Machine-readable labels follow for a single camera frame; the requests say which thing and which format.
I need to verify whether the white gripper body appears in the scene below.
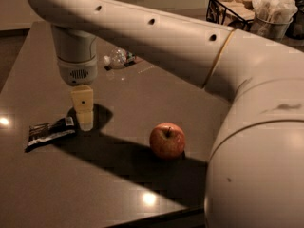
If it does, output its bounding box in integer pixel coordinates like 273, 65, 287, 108
57, 57, 98, 86

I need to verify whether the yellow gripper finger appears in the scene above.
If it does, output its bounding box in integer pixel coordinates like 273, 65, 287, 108
76, 111, 94, 131
70, 85, 93, 113

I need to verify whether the black rxbar chocolate wrapper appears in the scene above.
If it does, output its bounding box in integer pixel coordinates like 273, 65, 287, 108
25, 116, 76, 153

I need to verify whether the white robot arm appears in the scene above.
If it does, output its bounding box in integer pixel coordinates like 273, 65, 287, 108
28, 0, 304, 228

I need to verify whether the red apple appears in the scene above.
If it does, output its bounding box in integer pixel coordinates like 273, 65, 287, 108
149, 123, 185, 160

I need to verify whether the clear plastic water bottle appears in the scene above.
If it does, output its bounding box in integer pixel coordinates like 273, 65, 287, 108
104, 47, 136, 69

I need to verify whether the metal cup with packets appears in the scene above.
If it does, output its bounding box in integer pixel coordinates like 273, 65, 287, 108
250, 0, 297, 41

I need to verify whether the black wire napkin basket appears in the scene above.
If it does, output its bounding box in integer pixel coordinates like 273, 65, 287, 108
206, 0, 255, 31

